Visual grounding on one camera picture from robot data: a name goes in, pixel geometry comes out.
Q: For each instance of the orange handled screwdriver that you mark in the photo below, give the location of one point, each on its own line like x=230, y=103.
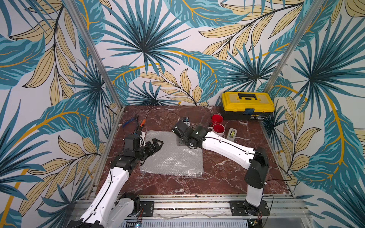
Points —
x=143, y=122

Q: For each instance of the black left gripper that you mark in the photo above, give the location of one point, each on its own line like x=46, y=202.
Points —
x=157, y=147

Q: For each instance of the blue handled pliers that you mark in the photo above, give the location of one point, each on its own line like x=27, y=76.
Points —
x=133, y=119

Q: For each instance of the aluminium corner post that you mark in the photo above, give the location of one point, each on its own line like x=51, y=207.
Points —
x=77, y=18
x=308, y=18

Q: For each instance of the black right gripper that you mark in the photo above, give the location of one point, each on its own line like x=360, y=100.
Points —
x=179, y=128

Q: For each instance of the left aluminium corner post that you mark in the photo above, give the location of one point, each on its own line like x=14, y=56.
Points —
x=77, y=18

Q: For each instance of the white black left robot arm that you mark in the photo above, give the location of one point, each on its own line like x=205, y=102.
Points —
x=107, y=210

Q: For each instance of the clear bubble wrap sheet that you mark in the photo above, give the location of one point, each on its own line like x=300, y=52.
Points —
x=174, y=158

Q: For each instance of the red mug black handle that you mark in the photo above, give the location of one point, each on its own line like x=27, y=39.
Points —
x=216, y=119

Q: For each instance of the right aluminium corner post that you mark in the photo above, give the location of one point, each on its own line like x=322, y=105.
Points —
x=308, y=18

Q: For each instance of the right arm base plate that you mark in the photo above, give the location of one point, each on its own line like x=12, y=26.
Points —
x=243, y=208

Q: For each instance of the yellow black plastic toolbox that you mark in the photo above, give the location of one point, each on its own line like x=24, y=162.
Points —
x=246, y=106

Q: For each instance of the white mug red inside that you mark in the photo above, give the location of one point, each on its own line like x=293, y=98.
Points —
x=218, y=129

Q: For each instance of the aluminium front frame rail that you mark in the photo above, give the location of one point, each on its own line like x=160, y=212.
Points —
x=218, y=211

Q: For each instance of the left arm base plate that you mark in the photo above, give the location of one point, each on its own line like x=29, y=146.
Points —
x=142, y=208

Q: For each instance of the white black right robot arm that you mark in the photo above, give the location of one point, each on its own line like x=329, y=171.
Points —
x=255, y=161

